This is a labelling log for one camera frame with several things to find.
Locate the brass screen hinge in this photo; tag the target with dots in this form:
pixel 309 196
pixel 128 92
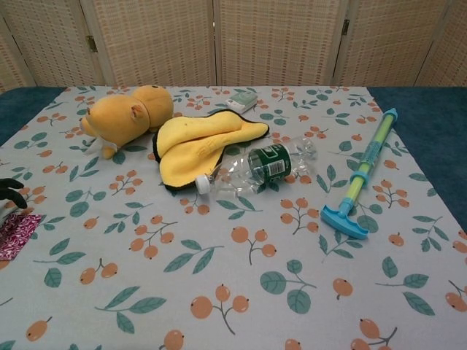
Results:
pixel 346 27
pixel 91 43

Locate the clear plastic bottle green label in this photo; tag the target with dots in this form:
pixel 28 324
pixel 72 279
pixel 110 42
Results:
pixel 271 162

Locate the green blue water squirter toy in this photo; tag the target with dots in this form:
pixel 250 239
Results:
pixel 365 167

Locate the yellow plush duck toy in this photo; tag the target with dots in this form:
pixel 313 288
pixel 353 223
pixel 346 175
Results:
pixel 120 116

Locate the yellow cloth with black trim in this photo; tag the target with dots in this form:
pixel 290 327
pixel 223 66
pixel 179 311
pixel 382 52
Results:
pixel 197 146

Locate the floral printed tablecloth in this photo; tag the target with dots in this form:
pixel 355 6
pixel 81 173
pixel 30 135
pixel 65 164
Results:
pixel 219 273

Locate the woven bamboo folding screen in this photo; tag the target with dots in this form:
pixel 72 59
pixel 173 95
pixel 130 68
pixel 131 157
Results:
pixel 164 40

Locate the small green white box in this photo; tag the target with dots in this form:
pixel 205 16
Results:
pixel 241 100

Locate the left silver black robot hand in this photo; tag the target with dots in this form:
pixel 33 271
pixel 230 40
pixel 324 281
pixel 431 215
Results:
pixel 11 191

